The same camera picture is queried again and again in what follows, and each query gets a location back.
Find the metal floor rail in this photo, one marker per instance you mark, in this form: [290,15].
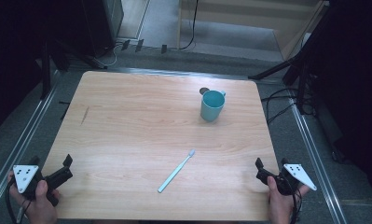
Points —
[317,161]
[19,149]

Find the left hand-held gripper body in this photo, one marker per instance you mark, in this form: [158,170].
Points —
[25,179]

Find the person's left hand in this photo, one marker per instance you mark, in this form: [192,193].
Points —
[40,205]

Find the teal cup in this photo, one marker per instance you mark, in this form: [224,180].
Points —
[212,105]

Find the black metal stand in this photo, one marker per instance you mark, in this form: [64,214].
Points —
[300,81]
[46,71]

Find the dark cabinet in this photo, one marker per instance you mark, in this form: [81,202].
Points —
[104,25]

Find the small black bracket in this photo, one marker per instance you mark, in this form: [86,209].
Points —
[125,45]
[164,48]

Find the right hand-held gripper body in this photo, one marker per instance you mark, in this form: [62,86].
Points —
[294,177]

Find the light teal toothbrush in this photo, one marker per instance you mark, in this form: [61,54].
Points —
[176,171]

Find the person's right hand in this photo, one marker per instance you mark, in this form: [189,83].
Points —
[280,205]

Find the dark round disc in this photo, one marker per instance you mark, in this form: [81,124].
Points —
[203,90]

